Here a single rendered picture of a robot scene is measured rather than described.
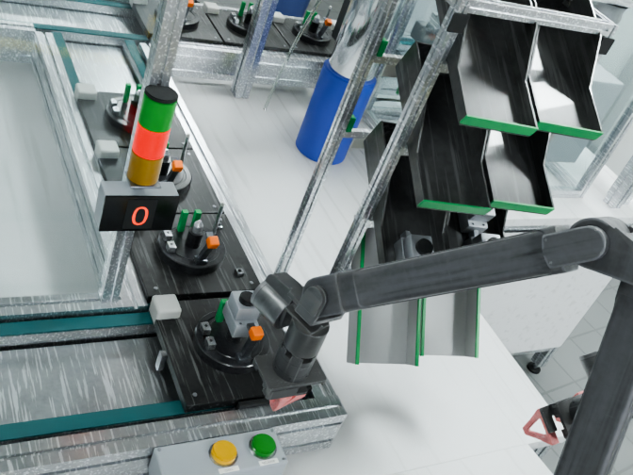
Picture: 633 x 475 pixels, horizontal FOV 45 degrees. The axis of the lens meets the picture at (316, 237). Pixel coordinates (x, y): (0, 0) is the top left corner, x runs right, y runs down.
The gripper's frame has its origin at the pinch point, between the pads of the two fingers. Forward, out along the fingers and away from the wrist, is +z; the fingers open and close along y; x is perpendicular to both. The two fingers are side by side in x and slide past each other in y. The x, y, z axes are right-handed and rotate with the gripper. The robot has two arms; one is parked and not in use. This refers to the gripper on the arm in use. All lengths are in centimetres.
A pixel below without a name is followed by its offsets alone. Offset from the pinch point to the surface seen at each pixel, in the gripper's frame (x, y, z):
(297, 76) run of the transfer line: -135, -70, 17
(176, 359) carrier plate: -17.0, 9.9, 6.9
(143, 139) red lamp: -29.7, 19.1, -30.4
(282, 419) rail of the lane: -1.9, -4.7, 8.0
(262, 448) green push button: 3.4, 1.6, 6.6
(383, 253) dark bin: -14.6, -21.9, -18.0
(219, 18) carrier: -156, -47, 9
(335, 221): -65, -51, 19
